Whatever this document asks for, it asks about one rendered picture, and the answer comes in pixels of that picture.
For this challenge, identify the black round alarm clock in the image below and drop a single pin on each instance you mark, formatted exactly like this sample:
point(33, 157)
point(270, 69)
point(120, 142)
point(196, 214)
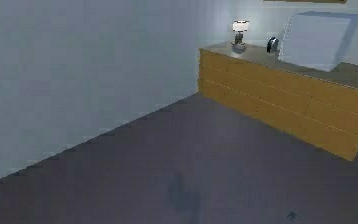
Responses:
point(272, 44)

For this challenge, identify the small white table lamp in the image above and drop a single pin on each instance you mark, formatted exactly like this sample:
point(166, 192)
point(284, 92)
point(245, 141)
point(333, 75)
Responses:
point(240, 31)

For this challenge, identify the yellow wooden chest of drawers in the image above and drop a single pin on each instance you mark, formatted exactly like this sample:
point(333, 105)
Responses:
point(287, 96)

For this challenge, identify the pale blue square board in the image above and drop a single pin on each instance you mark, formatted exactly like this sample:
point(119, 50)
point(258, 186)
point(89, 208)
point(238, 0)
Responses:
point(313, 41)

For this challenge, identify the brown framed wall picture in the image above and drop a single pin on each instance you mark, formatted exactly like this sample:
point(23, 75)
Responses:
point(305, 1)

